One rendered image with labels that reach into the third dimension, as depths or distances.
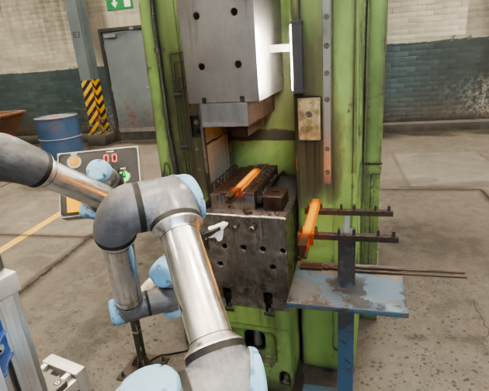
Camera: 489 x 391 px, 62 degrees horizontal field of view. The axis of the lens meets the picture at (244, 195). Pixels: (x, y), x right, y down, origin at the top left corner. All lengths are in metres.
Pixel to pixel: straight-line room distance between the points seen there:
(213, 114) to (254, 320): 0.94
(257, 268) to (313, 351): 0.64
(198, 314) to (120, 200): 0.29
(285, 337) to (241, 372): 1.19
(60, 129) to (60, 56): 3.23
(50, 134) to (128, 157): 4.39
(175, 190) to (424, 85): 6.92
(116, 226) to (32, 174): 0.27
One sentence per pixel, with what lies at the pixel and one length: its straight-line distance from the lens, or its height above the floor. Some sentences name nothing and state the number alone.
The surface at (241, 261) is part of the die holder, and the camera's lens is 1.77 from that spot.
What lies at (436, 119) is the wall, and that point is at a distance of 7.76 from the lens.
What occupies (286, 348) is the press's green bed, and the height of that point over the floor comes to 0.26.
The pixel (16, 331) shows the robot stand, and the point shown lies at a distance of 0.77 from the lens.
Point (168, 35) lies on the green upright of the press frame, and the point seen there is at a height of 1.64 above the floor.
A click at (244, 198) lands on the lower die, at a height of 0.96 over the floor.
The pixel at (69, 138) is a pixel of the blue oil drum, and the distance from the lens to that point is 6.15.
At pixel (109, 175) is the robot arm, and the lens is 1.39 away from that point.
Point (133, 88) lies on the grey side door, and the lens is 8.41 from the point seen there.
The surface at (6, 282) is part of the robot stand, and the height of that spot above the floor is 1.24.
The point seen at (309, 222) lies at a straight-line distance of 1.38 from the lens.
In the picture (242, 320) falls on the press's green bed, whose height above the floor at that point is 0.38.
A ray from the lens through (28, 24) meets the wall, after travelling 9.48.
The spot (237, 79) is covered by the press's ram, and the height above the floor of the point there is 1.45.
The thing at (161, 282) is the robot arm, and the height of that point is 0.96.
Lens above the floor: 1.55
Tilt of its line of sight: 20 degrees down
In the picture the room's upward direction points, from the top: 5 degrees counter-clockwise
